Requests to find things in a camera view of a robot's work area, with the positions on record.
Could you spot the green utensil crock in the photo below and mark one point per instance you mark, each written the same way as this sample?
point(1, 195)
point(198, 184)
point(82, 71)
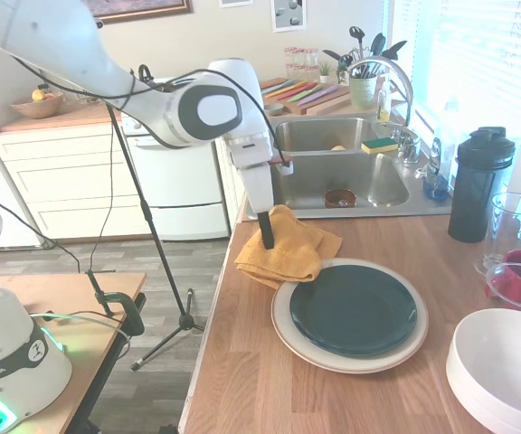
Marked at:
point(362, 92)

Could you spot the blue knife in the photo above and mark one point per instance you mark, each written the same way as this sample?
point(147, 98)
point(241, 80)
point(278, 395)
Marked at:
point(281, 87)

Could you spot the orange knife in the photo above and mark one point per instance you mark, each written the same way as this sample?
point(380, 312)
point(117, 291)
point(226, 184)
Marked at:
point(290, 89)

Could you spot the white drawer cabinet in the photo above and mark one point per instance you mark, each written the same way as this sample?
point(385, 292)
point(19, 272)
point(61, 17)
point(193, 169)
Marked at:
point(61, 181)

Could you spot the stainless steel double sink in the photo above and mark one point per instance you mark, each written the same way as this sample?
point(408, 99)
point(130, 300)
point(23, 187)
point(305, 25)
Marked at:
point(333, 176)

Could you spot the wooden picture frame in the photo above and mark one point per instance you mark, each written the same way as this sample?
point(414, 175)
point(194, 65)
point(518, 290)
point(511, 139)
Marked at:
point(152, 11)

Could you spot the chrome gooseneck faucet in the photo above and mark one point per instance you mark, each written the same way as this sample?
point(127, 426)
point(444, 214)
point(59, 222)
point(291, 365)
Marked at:
point(405, 81)

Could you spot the gray stereo camera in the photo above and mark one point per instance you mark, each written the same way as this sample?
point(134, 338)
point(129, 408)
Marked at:
point(99, 22)

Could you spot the light wooden cutting board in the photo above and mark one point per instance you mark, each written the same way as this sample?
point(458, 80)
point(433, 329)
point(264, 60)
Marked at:
point(283, 101)

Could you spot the white bowl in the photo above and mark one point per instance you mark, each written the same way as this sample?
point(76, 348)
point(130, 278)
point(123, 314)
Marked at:
point(456, 398)
point(504, 361)

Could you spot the clear glass pitcher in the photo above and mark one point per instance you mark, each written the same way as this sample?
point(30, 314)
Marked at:
point(509, 226)

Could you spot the black slotted spoon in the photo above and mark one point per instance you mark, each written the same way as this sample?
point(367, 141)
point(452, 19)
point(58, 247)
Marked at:
point(356, 32)

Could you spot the yellow hand soap bottle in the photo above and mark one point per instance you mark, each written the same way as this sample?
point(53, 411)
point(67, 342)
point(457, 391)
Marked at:
point(383, 108)

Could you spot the small white poster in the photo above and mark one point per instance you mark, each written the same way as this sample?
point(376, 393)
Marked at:
point(235, 2)

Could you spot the glass jar red lid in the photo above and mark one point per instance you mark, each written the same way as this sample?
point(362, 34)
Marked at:
point(300, 63)
point(312, 63)
point(289, 63)

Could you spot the yellow cloth towel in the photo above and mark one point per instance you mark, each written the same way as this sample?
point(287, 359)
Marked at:
point(287, 257)

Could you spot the black tripod stand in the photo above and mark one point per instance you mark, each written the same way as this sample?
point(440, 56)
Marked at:
point(186, 322)

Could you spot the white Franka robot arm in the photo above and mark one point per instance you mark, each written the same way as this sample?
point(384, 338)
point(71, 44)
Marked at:
point(61, 45)

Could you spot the clear dish soap bottle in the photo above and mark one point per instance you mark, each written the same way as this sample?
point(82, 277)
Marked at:
point(437, 181)

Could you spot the small gray bowl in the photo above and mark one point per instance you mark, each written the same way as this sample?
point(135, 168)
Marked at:
point(274, 109)

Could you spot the gray white poster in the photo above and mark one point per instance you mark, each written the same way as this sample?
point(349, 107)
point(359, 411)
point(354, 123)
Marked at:
point(290, 16)

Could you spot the dark green clamp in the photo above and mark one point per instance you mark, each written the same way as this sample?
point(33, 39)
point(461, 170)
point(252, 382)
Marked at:
point(131, 312)

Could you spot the yellow green sponge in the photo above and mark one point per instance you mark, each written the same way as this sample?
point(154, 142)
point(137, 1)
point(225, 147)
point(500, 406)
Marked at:
point(379, 146)

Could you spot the maroon wrist camera mount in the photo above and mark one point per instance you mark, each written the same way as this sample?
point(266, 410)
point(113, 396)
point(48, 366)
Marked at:
point(286, 168)

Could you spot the white window blind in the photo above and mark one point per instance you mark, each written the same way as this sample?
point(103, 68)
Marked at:
point(477, 54)
point(400, 27)

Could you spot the beige dinner plate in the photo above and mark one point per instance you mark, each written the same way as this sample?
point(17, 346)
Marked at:
point(280, 321)

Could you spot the black turner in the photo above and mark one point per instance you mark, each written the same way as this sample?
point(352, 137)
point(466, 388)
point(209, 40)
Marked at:
point(331, 54)

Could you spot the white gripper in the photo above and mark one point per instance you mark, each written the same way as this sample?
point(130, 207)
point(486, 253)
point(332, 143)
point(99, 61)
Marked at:
point(258, 187)

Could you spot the green knife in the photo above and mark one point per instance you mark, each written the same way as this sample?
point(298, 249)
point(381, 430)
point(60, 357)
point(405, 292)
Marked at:
point(301, 91)

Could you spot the white stove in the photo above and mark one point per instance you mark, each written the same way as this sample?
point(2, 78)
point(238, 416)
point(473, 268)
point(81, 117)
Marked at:
point(174, 181)

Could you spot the small potted green plant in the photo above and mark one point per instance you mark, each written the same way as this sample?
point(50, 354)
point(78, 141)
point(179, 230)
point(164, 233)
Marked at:
point(324, 72)

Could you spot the wooden fruit bowl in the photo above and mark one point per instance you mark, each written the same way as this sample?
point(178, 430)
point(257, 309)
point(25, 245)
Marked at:
point(36, 108)

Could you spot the dark blue plate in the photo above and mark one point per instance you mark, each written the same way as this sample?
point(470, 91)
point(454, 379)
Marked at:
point(355, 312)

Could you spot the yellow fruit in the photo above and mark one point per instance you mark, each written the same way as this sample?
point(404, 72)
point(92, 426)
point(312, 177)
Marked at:
point(39, 95)

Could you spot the black spatula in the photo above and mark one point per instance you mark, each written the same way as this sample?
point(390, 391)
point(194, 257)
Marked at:
point(378, 43)

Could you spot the black shaker bottle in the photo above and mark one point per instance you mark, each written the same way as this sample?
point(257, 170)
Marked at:
point(480, 190)

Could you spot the black serving spoon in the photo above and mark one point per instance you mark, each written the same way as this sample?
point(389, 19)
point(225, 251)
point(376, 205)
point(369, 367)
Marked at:
point(396, 47)

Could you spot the chrome sink sprayer cap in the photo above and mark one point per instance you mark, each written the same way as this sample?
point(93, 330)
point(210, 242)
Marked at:
point(419, 172)

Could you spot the brown bowl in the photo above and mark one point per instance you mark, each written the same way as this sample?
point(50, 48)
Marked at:
point(333, 199)

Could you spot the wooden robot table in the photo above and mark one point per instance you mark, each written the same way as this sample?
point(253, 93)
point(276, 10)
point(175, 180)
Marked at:
point(84, 289)

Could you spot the dark trailing plant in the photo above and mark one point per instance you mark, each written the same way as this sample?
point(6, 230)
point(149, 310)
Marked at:
point(342, 68)

